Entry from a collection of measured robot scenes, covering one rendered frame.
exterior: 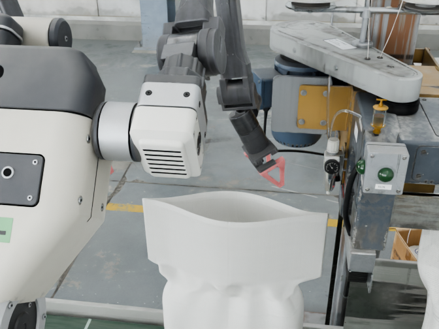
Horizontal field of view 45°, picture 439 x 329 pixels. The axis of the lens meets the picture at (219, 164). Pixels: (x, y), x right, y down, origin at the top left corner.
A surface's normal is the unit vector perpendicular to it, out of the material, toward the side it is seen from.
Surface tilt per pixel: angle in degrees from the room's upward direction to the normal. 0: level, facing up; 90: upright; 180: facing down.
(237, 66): 80
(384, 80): 90
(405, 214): 90
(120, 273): 0
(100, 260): 0
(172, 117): 30
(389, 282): 90
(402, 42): 90
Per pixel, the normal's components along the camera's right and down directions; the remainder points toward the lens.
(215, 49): 0.96, -0.04
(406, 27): -0.14, 0.48
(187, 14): -0.29, -0.31
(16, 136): -0.11, -0.19
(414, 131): -0.01, -0.87
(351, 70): -0.86, 0.26
